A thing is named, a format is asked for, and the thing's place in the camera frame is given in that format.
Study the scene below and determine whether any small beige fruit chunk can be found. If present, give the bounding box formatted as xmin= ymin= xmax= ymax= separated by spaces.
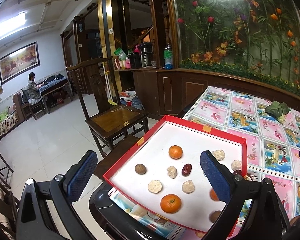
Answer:
xmin=182 ymin=180 xmax=195 ymax=194

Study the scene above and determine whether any orange tangerine at edge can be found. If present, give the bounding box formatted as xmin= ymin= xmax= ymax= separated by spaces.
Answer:
xmin=209 ymin=189 xmax=219 ymax=202

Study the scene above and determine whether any floral plastic tablecloth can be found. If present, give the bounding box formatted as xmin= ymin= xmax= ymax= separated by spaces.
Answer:
xmin=108 ymin=87 xmax=300 ymax=239

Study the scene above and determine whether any large beige fruit block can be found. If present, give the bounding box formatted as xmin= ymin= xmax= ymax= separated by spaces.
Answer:
xmin=212 ymin=150 xmax=225 ymax=161

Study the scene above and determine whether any red date on tray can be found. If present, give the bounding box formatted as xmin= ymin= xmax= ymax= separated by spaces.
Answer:
xmin=181 ymin=164 xmax=192 ymax=177

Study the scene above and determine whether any green leafy vegetable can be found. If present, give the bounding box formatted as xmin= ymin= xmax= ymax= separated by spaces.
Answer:
xmin=264 ymin=101 xmax=290 ymax=124

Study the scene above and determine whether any red cardboard box lid tray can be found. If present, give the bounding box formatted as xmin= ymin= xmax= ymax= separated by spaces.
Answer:
xmin=103 ymin=115 xmax=247 ymax=232

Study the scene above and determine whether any brown round longan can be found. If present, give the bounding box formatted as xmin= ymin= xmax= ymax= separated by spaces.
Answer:
xmin=135 ymin=164 xmax=147 ymax=174

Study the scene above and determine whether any dark wooden chair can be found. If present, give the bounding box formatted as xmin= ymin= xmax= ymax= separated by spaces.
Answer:
xmin=66 ymin=56 xmax=149 ymax=157

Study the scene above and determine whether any patterned sofa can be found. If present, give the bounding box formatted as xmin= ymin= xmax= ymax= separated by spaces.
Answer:
xmin=0 ymin=107 xmax=18 ymax=137

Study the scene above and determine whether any seated person in grey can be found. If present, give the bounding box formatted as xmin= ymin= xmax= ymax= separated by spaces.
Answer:
xmin=27 ymin=72 xmax=41 ymax=105

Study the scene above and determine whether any distant dining table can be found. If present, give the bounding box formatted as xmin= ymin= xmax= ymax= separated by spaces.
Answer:
xmin=39 ymin=77 xmax=73 ymax=114

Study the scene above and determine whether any white bucket with items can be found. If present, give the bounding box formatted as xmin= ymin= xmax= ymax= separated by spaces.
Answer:
xmin=119 ymin=90 xmax=136 ymax=105

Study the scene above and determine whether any dark wooden cabinet counter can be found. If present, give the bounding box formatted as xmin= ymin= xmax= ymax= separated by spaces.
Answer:
xmin=115 ymin=65 xmax=300 ymax=120

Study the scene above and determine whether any framed landscape painting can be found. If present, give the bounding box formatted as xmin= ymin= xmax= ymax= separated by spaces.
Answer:
xmin=0 ymin=42 xmax=40 ymax=85

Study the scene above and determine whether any green capped water bottle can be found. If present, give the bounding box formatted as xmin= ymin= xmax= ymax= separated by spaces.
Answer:
xmin=164 ymin=44 xmax=173 ymax=69

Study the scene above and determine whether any steel thermos flask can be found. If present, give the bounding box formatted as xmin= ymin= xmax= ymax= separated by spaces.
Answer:
xmin=140 ymin=42 xmax=152 ymax=68

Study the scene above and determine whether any ceiling fluorescent light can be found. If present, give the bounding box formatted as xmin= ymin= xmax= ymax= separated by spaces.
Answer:
xmin=0 ymin=12 xmax=26 ymax=37

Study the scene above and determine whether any orange tangerine near camera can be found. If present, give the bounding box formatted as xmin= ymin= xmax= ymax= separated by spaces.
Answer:
xmin=160 ymin=194 xmax=182 ymax=213

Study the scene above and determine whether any artificial flower wall panel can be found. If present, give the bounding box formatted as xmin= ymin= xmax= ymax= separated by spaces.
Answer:
xmin=174 ymin=0 xmax=300 ymax=96

